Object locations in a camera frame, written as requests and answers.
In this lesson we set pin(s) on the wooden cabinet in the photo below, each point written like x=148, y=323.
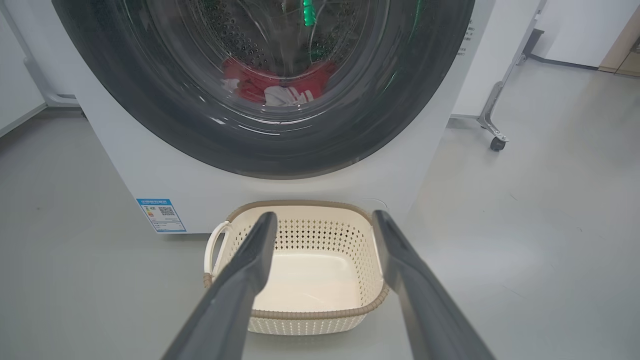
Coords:
x=620, y=50

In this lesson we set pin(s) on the dark round washing machine door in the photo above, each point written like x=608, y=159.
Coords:
x=150, y=100

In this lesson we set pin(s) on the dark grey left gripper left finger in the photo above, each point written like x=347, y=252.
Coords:
x=235, y=295

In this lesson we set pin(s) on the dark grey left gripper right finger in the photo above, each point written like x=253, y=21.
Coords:
x=420, y=295

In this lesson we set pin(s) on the cream perforated laundry basket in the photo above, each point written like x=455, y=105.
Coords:
x=310, y=280

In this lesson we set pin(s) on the red white jersey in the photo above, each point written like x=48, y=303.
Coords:
x=242, y=80
x=300, y=90

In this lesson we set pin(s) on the black text warning label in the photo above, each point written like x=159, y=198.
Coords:
x=469, y=37

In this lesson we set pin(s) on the blue energy label sticker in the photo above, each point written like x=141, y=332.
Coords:
x=161, y=216

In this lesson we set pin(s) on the white washing machine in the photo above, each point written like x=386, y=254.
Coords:
x=300, y=192

